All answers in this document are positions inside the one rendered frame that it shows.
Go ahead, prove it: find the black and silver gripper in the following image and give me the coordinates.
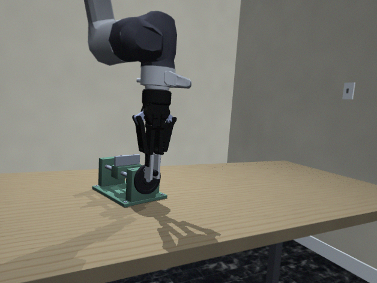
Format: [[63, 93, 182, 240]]
[[132, 89, 176, 180]]

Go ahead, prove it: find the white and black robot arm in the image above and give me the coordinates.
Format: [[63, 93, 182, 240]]
[[84, 0, 192, 91]]

